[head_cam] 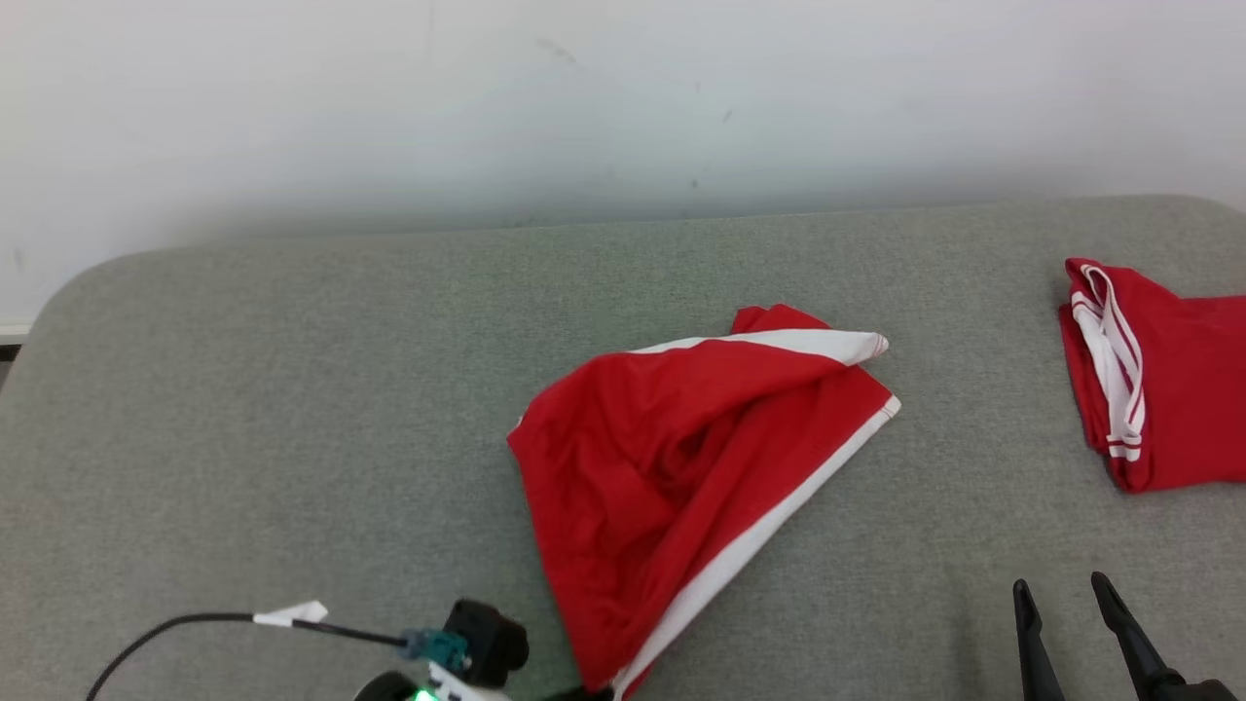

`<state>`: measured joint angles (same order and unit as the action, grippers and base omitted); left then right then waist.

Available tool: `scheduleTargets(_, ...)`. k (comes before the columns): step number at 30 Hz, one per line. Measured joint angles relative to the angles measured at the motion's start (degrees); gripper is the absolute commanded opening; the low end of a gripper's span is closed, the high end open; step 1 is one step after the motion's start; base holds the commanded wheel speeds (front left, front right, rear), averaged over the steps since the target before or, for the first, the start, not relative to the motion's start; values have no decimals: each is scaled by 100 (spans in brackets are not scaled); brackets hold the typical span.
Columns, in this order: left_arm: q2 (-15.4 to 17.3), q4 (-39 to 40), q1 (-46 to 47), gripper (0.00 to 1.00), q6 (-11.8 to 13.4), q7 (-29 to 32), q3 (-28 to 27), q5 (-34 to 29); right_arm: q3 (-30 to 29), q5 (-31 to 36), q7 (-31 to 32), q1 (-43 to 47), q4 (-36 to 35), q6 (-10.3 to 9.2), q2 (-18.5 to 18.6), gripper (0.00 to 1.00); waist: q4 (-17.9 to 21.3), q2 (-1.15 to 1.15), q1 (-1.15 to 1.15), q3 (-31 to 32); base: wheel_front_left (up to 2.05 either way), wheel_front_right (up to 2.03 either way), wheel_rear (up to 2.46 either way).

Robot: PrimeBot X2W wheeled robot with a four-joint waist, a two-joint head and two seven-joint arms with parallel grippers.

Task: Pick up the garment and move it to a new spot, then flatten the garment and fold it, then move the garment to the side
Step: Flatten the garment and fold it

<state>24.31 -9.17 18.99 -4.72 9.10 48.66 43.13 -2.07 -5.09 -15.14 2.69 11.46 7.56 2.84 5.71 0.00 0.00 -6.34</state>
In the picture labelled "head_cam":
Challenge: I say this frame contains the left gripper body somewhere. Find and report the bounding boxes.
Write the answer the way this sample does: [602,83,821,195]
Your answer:
[404,667,512,701]

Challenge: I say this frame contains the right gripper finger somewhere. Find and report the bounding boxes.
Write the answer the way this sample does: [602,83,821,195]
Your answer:
[1012,579,1067,701]
[1090,572,1184,701]

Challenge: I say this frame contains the red garment with white band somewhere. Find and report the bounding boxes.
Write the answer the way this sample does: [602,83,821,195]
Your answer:
[506,304,901,701]

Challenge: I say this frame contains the red jersey with black lettering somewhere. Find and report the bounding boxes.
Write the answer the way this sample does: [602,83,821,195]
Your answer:
[1058,257,1246,495]

